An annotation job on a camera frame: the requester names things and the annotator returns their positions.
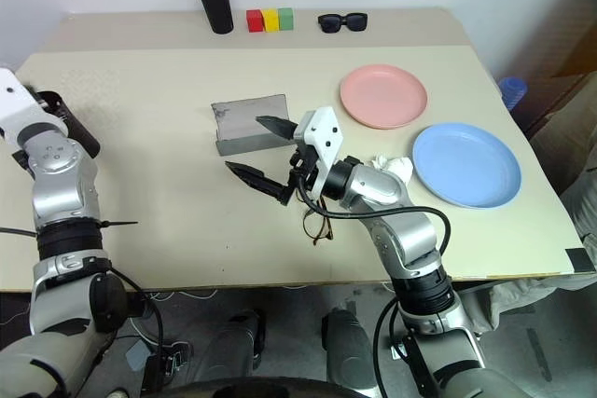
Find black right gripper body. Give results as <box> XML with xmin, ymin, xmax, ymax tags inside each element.
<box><xmin>287</xmin><ymin>144</ymin><xmax>324</xmax><ymax>199</ymax></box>

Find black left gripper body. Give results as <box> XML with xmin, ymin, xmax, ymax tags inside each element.
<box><xmin>35</xmin><ymin>89</ymin><xmax>71</xmax><ymax>125</ymax></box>

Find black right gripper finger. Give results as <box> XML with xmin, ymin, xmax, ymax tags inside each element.
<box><xmin>224</xmin><ymin>160</ymin><xmax>299</xmax><ymax>208</ymax></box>
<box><xmin>255</xmin><ymin>115</ymin><xmax>299</xmax><ymax>142</ymax></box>

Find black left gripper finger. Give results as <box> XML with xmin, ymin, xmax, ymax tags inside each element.
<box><xmin>58</xmin><ymin>118</ymin><xmax>97</xmax><ymax>158</ymax></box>
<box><xmin>64</xmin><ymin>111</ymin><xmax>102</xmax><ymax>153</ymax></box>

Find grey open glasses case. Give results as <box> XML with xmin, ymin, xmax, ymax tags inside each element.
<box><xmin>210</xmin><ymin>93</ymin><xmax>294</xmax><ymax>158</ymax></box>

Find black pen cup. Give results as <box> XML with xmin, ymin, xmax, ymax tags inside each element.
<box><xmin>193</xmin><ymin>0</ymin><xmax>235</xmax><ymax>35</ymax></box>

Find brown thin-rimmed eyeglasses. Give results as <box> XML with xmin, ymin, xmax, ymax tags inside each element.
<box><xmin>301</xmin><ymin>196</ymin><xmax>335</xmax><ymax>247</ymax></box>

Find white crumpled cloth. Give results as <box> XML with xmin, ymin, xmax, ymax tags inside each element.
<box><xmin>369</xmin><ymin>152</ymin><xmax>416</xmax><ymax>185</ymax></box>

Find pink plate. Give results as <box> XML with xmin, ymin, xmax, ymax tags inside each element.
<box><xmin>339</xmin><ymin>63</ymin><xmax>429</xmax><ymax>130</ymax></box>

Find yellow cube block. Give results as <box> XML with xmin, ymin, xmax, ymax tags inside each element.
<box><xmin>260</xmin><ymin>8</ymin><xmax>280</xmax><ymax>32</ymax></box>

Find red cube block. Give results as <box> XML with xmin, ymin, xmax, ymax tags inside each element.
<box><xmin>245</xmin><ymin>9</ymin><xmax>265</xmax><ymax>34</ymax></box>

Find black sunglasses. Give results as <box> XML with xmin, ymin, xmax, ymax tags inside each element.
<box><xmin>317</xmin><ymin>11</ymin><xmax>370</xmax><ymax>35</ymax></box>

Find blue plate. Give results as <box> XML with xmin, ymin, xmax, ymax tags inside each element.
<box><xmin>411</xmin><ymin>122</ymin><xmax>522</xmax><ymax>210</ymax></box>

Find dark rounded left robot leg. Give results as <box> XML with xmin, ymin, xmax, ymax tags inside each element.
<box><xmin>194</xmin><ymin>308</ymin><xmax>269</xmax><ymax>386</ymax></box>

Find dark rounded robot leg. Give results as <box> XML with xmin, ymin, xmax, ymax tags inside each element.
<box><xmin>194</xmin><ymin>308</ymin><xmax>269</xmax><ymax>386</ymax></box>
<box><xmin>321</xmin><ymin>306</ymin><xmax>382</xmax><ymax>386</ymax></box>

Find dark rounded right robot leg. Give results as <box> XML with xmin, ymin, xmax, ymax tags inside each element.
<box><xmin>321</xmin><ymin>306</ymin><xmax>382</xmax><ymax>386</ymax></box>

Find dark curved robot torso edge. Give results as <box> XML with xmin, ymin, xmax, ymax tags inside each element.
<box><xmin>157</xmin><ymin>376</ymin><xmax>377</xmax><ymax>398</ymax></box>

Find small grey floor box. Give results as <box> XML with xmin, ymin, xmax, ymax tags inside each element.
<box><xmin>124</xmin><ymin>340</ymin><xmax>150</xmax><ymax>372</ymax></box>

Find blue ribbed roll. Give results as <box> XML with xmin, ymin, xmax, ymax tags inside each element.
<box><xmin>497</xmin><ymin>75</ymin><xmax>529</xmax><ymax>113</ymax></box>

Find brown cardboard box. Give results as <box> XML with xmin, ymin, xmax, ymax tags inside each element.
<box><xmin>527</xmin><ymin>72</ymin><xmax>597</xmax><ymax>195</ymax></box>

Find black tape patch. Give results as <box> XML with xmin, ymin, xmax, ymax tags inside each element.
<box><xmin>567</xmin><ymin>247</ymin><xmax>597</xmax><ymax>274</ymax></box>

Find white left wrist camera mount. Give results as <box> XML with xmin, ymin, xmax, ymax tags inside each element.
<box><xmin>0</xmin><ymin>66</ymin><xmax>64</xmax><ymax>139</ymax></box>

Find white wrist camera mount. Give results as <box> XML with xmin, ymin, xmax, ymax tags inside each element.
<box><xmin>0</xmin><ymin>66</ymin><xmax>64</xmax><ymax>139</ymax></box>
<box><xmin>292</xmin><ymin>106</ymin><xmax>346</xmax><ymax>195</ymax></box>

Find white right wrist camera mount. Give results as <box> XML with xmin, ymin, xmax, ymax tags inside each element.
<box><xmin>292</xmin><ymin>106</ymin><xmax>346</xmax><ymax>195</ymax></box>

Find white floor cable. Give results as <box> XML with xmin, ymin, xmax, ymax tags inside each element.
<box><xmin>125</xmin><ymin>283</ymin><xmax>312</xmax><ymax>348</ymax></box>

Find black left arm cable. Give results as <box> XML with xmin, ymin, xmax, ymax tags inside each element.
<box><xmin>105</xmin><ymin>267</ymin><xmax>165</xmax><ymax>374</ymax></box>

